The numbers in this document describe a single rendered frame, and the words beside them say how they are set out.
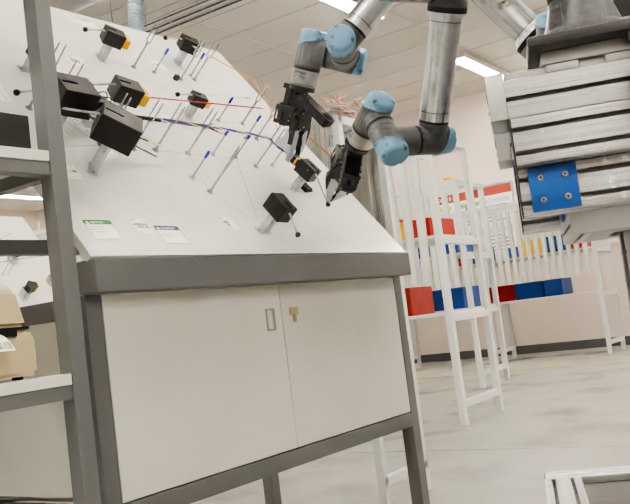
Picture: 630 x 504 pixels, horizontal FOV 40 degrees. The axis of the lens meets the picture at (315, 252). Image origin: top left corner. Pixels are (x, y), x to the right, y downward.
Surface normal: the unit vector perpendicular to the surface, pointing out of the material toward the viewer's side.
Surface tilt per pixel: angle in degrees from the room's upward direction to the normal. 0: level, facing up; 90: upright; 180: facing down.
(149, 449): 90
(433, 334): 90
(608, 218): 90
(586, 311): 90
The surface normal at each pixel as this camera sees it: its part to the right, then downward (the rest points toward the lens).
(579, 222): -0.24, -0.05
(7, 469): -0.58, 0.00
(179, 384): 0.80, -0.15
